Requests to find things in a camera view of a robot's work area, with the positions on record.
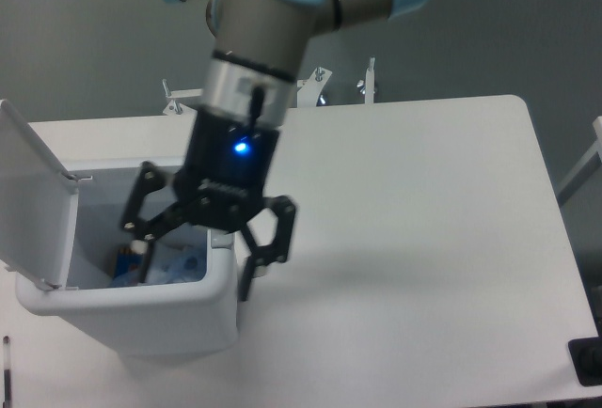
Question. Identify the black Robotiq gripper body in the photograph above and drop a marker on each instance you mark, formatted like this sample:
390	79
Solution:
220	184

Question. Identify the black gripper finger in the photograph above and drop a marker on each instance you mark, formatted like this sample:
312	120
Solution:
262	256
146	226

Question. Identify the clear crushed plastic water bottle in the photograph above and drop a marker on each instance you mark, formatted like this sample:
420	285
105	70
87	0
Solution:
169	266

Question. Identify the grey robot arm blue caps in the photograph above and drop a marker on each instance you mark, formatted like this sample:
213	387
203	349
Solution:
250	85

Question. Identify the white trash can open lid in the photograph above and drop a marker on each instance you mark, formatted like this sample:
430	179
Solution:
63	188

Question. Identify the blue orange snack packet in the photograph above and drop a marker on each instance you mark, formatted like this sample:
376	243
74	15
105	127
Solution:
127	262

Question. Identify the slotted strip at left edge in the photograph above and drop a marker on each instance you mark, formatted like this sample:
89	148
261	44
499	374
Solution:
7	402

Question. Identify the black device at table corner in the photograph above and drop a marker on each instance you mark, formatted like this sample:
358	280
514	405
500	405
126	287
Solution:
586	357

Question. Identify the white left pedestal bracket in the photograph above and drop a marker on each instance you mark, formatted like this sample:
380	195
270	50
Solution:
180	102

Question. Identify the white pedestal bracket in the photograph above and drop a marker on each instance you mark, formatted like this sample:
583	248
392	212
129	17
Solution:
367	86
311	91
180	102

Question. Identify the white middle pedestal bracket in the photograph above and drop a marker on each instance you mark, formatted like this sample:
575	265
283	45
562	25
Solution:
311	91

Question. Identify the white right pedestal bracket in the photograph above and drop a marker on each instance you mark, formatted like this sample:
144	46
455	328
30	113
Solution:
367	86

